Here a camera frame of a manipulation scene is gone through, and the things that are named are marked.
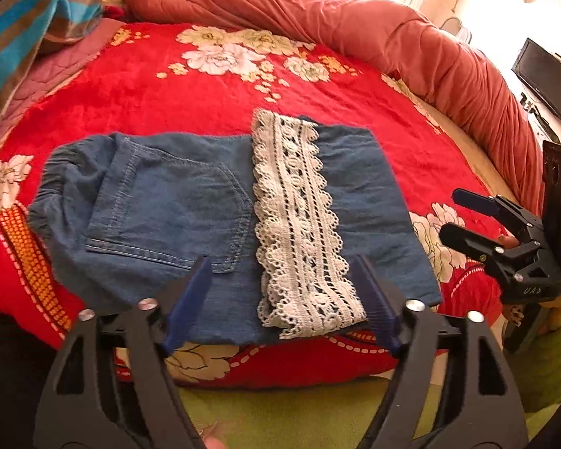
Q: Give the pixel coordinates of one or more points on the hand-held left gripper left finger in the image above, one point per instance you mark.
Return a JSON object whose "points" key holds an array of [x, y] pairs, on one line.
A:
{"points": [[191, 299]]}

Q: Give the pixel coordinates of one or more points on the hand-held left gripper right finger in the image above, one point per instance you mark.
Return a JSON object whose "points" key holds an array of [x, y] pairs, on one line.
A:
{"points": [[378, 299]]}

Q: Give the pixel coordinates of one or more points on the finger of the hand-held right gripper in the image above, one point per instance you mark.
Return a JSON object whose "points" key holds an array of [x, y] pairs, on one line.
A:
{"points": [[477, 203], [467, 241]]}

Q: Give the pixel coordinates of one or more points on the blue pants with lace trim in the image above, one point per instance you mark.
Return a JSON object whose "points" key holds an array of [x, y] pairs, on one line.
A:
{"points": [[168, 206]]}

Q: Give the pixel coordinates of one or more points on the person's left hand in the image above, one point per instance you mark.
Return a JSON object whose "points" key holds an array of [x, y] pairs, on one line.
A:
{"points": [[215, 442]]}

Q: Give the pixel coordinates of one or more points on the beige mattress cover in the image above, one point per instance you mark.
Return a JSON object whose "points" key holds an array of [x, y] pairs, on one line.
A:
{"points": [[472, 149]]}

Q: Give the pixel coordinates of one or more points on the dark small clutter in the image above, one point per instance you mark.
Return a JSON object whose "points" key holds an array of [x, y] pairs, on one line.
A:
{"points": [[537, 117]]}

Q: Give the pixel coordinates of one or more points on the black flat screen television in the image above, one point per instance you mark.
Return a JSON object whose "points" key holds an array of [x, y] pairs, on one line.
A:
{"points": [[542, 79]]}

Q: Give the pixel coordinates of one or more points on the white rounded object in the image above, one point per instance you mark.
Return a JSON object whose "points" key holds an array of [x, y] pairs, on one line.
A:
{"points": [[457, 29]]}

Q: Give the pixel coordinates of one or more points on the red floral blanket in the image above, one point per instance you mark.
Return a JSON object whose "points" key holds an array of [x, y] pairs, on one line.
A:
{"points": [[168, 93]]}

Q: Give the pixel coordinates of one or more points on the red padded quilt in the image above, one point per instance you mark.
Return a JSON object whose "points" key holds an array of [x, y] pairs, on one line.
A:
{"points": [[308, 0]]}

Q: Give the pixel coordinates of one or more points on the pink quilted pillow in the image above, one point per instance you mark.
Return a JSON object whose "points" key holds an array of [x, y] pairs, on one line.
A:
{"points": [[60, 65]]}

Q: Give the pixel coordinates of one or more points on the striped towel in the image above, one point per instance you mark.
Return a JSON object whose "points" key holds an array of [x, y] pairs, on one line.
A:
{"points": [[28, 23]]}

